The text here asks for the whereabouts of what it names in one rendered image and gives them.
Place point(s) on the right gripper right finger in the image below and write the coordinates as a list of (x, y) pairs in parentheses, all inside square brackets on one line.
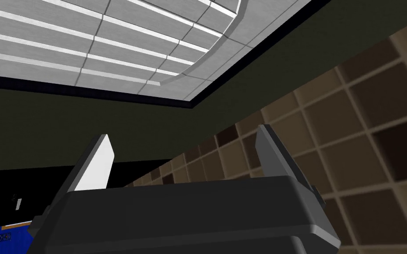
[(277, 158)]

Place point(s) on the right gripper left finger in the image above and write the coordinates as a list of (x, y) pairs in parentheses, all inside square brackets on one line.
[(92, 169)]

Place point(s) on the blue appliance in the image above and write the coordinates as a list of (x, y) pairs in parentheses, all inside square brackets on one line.
[(2, 240)]

